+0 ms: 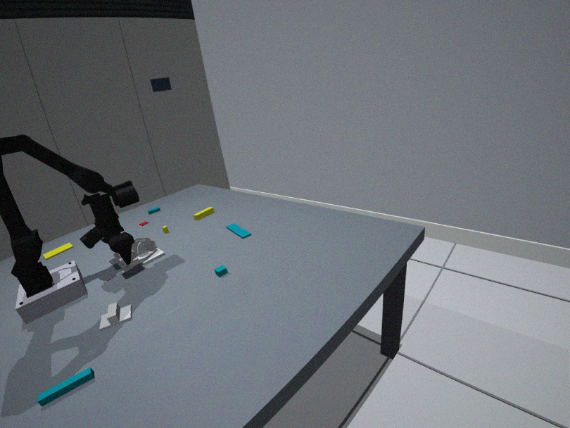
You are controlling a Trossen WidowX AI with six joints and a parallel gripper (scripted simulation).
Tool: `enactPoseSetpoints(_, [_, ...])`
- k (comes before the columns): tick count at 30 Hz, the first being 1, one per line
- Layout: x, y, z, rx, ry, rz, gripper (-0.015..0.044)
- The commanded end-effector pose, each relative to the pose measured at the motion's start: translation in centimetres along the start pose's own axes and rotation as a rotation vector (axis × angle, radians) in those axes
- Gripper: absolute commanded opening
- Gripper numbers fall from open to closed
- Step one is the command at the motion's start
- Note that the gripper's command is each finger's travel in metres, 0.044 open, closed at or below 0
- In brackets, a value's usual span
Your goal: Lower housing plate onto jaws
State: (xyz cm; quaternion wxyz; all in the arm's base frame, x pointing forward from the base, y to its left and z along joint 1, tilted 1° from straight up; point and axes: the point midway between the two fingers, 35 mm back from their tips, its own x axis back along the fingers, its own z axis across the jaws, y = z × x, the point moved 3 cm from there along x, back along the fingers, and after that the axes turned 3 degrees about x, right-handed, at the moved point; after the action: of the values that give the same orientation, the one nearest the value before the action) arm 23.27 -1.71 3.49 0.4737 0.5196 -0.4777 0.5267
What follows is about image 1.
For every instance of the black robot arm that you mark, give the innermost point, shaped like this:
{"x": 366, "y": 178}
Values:
{"x": 26, "y": 244}

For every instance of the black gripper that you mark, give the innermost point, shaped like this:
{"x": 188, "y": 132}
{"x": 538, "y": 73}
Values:
{"x": 121, "y": 243}

